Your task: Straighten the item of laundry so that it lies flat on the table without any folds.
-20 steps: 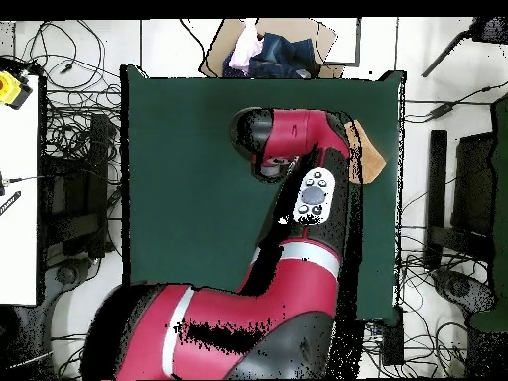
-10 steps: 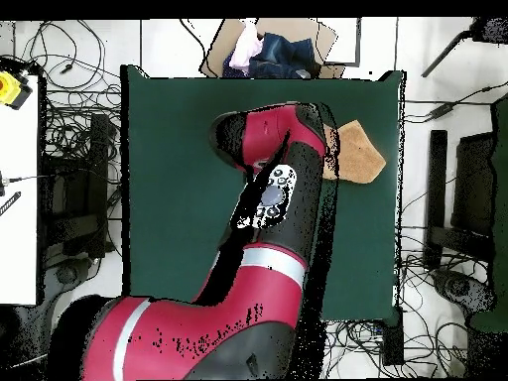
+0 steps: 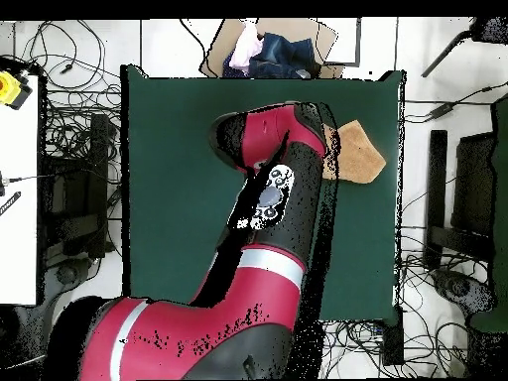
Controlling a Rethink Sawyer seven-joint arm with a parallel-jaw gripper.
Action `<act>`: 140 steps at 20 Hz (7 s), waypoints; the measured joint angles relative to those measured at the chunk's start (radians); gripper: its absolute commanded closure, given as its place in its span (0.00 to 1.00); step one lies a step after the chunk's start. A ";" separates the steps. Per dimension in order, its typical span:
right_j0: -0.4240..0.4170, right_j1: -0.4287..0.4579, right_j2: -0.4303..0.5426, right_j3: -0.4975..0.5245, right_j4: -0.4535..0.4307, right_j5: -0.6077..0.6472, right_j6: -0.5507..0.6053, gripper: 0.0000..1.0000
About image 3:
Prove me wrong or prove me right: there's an orange-brown terry towel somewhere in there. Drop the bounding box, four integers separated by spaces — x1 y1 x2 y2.
321 119 387 185

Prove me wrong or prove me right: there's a dark green table cloth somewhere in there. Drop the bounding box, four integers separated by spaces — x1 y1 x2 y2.
120 64 407 322

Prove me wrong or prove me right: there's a blue denim garment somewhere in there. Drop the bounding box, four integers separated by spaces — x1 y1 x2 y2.
221 33 319 79

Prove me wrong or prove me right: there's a pink garment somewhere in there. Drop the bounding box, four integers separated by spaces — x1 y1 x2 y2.
228 18 264 75

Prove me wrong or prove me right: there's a brown cardboard box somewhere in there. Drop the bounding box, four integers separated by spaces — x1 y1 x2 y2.
198 17 347 79

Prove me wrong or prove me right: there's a black chair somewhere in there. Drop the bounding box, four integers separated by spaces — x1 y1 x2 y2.
423 129 498 272

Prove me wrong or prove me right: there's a white side table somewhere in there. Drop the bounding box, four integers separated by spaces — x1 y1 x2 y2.
0 74 41 307

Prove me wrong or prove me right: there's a yellow emergency stop box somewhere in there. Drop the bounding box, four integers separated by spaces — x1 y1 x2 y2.
0 69 34 111

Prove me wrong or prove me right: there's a black stand frame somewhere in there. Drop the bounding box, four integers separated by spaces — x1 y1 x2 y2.
46 113 113 261

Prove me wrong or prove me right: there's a black cable tangle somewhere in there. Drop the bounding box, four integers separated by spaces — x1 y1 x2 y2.
21 19 123 257
320 233 479 379

